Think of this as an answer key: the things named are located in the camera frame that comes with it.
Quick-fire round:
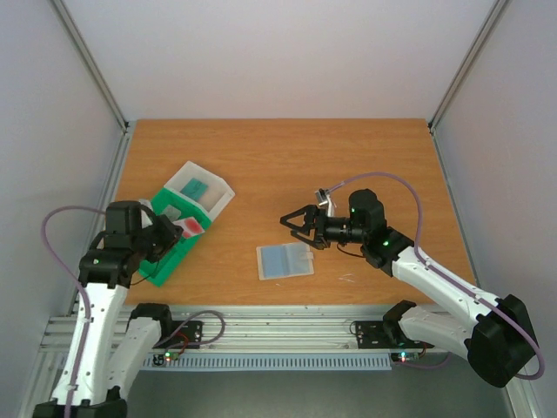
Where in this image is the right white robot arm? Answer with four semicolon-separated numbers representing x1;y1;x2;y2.
280;189;545;388

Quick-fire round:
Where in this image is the grey slotted cable duct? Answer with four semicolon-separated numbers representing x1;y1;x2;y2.
141;353;392;373

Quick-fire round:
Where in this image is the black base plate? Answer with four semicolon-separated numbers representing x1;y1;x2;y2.
154;320;204;349
349;320;433;351

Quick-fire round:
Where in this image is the aluminium front rail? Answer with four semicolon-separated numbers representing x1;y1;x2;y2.
38;304;519;354

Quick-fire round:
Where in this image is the small circuit board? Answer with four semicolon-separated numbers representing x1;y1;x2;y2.
151;352;180;367
391;351;422;363

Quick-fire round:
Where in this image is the aluminium corner post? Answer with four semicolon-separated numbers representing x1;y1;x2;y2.
49;0;129;132
427;0;511;136

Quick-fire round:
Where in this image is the translucent white plastic box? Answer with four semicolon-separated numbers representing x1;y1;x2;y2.
164;161;235;221

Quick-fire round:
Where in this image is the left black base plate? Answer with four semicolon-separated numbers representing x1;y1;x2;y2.
154;320;204;349

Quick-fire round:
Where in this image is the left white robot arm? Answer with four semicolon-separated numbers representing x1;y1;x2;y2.
32;200;183;417

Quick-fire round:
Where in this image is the left aluminium corner post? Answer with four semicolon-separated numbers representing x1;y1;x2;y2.
49;0;129;132

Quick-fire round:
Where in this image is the green plastic tray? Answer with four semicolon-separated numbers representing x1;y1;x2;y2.
138;187;212;287

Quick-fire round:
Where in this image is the right small circuit board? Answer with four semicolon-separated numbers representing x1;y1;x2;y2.
391;351;422;363

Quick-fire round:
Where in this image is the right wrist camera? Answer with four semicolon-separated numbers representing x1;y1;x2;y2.
315;188;337;217

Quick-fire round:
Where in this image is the red dot card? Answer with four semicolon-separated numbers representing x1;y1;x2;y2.
173;217;205;239

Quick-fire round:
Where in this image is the left small circuit board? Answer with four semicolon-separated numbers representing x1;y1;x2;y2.
151;352;180;367

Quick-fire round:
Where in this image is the beige card holder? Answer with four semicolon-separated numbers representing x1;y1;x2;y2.
256;242;314;281

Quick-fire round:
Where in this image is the teal card in box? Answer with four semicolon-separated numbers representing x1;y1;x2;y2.
180;178;208;200

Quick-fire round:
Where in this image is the right aluminium corner post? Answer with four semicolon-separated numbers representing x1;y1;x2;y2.
427;0;511;136

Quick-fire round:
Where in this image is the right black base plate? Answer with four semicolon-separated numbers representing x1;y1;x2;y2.
349;320;433;351

